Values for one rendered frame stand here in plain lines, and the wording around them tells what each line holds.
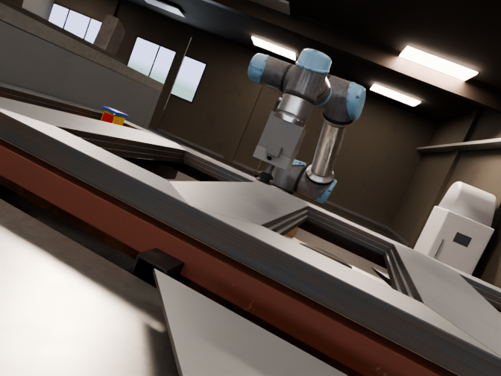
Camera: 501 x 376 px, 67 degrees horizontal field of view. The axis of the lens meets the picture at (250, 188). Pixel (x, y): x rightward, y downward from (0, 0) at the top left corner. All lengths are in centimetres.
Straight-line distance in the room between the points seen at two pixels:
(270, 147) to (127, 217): 38
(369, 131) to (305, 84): 1117
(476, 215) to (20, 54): 609
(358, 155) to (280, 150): 1112
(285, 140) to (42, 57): 84
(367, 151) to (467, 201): 588
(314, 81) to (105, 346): 68
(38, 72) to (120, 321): 106
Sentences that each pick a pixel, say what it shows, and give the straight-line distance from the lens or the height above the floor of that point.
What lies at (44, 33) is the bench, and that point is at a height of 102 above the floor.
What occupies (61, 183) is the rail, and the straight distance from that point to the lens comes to 69.
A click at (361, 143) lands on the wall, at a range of 1198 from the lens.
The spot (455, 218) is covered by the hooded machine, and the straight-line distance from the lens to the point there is 638.
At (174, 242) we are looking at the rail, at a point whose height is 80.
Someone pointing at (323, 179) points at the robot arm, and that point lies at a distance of 155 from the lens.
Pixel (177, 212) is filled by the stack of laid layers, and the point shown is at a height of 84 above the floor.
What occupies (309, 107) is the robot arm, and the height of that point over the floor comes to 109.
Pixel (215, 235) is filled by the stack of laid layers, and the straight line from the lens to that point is 55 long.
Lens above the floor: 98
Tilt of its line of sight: 7 degrees down
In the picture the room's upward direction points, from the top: 23 degrees clockwise
